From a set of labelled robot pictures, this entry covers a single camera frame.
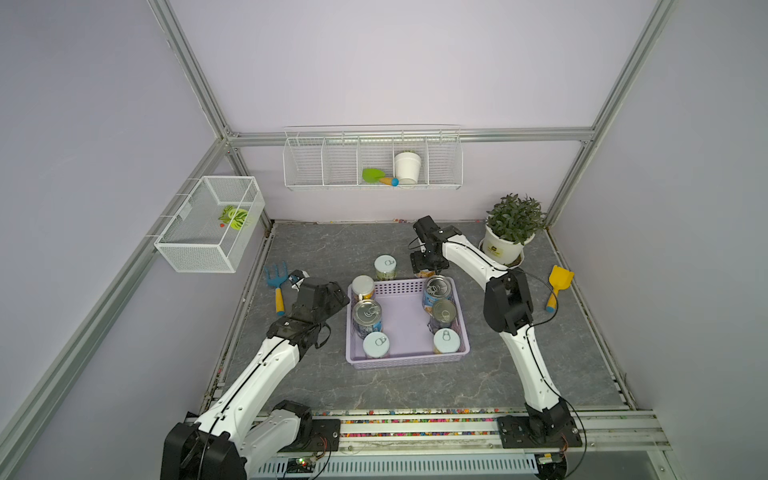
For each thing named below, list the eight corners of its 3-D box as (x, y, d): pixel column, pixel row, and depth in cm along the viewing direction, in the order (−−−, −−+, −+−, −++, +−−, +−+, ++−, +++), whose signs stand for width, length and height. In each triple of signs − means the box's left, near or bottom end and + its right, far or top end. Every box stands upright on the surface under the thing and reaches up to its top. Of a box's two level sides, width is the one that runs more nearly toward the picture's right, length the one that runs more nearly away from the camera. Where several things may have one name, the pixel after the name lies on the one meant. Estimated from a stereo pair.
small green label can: (373, 281, 105) (372, 272, 101) (374, 263, 110) (373, 254, 106) (396, 281, 105) (396, 272, 101) (396, 263, 110) (396, 254, 106)
